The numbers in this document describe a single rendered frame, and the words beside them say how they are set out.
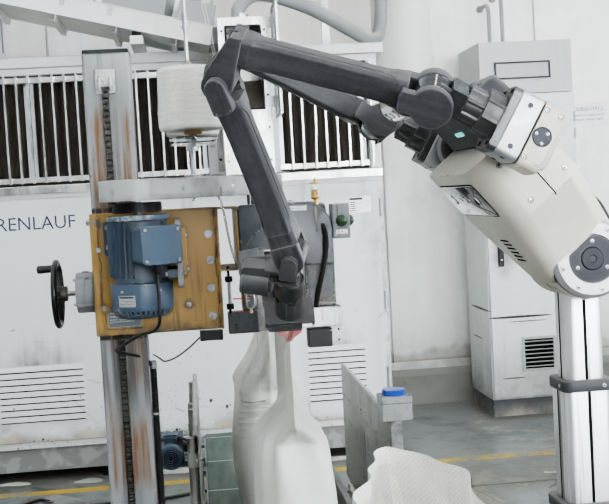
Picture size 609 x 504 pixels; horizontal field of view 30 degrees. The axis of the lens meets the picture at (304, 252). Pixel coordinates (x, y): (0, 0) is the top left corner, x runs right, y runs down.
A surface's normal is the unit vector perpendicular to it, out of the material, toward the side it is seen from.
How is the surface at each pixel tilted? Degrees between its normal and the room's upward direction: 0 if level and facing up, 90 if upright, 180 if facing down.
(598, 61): 90
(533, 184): 90
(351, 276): 90
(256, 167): 117
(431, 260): 90
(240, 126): 121
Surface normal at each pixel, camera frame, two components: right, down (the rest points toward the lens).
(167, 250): 0.51, 0.02
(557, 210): 0.46, 0.44
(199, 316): 0.10, 0.04
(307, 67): -0.14, 0.47
